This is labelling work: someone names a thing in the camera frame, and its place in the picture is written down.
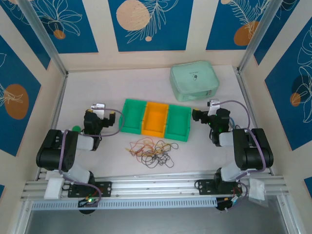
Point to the white foam block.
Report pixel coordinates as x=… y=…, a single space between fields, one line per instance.
x=53 y=189

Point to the aluminium frame post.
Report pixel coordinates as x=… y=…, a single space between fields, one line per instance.
x=44 y=36
x=257 y=36

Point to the mint green zip pouch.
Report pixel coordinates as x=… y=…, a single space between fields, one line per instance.
x=192 y=80

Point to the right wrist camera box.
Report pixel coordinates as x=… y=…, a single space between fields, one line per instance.
x=213 y=107

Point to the orange plastic bin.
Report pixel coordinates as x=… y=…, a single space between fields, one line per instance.
x=154 y=119

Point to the clear plastic bag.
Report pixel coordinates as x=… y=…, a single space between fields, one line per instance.
x=257 y=191

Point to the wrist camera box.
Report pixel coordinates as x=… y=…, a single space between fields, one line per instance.
x=213 y=107
x=98 y=108

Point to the yellow rubber bands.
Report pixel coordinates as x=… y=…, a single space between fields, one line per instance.
x=128 y=149

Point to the pile of rubber bands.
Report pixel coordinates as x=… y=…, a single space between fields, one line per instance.
x=159 y=158

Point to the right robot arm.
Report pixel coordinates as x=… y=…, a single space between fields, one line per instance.
x=253 y=153

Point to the aluminium table side rail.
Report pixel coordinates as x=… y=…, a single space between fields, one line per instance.
x=246 y=97
x=54 y=122

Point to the green plastic bin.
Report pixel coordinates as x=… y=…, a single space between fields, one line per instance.
x=176 y=122
x=132 y=114

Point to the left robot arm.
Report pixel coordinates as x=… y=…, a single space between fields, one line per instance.
x=48 y=151

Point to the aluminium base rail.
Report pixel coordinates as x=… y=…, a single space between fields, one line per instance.
x=156 y=186

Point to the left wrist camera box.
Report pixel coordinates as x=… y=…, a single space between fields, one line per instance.
x=98 y=108

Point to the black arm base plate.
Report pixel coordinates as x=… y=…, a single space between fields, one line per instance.
x=202 y=186
x=104 y=189

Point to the white bottle green cap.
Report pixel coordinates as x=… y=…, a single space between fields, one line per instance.
x=76 y=128

